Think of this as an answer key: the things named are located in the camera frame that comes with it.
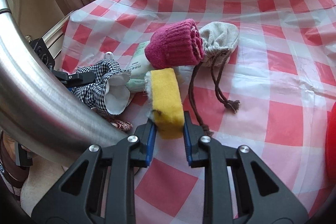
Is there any black white checkered pouch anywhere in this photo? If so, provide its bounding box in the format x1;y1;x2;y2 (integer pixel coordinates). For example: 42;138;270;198
72;59;131;115

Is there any red floral white cloth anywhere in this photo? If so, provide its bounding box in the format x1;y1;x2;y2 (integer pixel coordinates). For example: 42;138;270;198
110;119;133;132

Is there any yellow sponge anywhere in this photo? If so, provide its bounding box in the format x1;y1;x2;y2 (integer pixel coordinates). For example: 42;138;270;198
145;68;185;139

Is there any magenta knitted sock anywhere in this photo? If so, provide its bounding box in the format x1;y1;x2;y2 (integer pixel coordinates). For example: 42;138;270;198
144;19;204;69

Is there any grey drawstring pouch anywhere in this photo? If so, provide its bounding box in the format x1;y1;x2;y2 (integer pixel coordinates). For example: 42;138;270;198
188;22;240;136

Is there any cream ornate cabinet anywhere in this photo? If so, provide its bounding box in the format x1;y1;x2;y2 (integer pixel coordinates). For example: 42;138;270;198
7;0;70;59

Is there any stainless steel thermos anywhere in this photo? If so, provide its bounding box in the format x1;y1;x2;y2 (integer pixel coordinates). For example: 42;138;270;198
1;0;126;166

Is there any beige upholstered stool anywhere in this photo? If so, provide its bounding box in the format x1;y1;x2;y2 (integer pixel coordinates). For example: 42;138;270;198
21;156;67;216

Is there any red plastic jug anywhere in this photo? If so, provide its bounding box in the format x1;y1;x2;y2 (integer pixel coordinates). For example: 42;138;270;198
325;104;336;184

